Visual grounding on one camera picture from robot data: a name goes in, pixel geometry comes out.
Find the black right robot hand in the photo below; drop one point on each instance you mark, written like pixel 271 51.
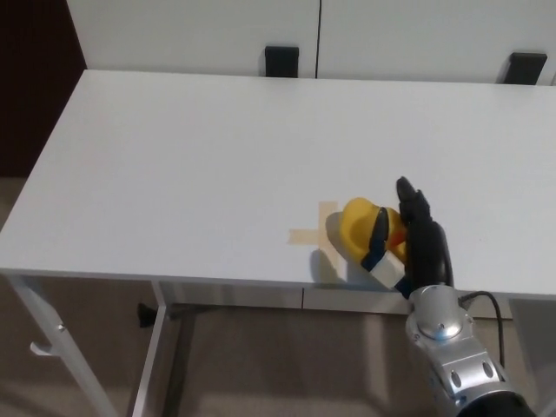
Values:
pixel 428 252

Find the yellow rubber duck toy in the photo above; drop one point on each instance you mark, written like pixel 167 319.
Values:
pixel 354 226

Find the grey desk crossbar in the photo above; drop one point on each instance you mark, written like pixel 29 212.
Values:
pixel 191 313

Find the white hook on desk leg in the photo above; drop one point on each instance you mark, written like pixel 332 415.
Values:
pixel 39 350

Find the long beige tape strip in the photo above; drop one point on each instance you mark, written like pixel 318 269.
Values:
pixel 326 208

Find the short beige tape strip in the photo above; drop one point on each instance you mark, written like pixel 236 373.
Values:
pixel 304 236

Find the black clamp right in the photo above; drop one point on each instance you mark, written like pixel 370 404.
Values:
pixel 524 68

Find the black clamp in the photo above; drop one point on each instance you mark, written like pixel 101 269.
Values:
pixel 524 68
pixel 282 61

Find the black clamp left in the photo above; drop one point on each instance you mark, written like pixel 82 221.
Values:
pixel 282 61

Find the black floor foot piece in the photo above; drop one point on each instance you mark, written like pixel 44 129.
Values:
pixel 146 315

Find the dark maroon wall panel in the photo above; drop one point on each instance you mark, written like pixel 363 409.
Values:
pixel 37 82

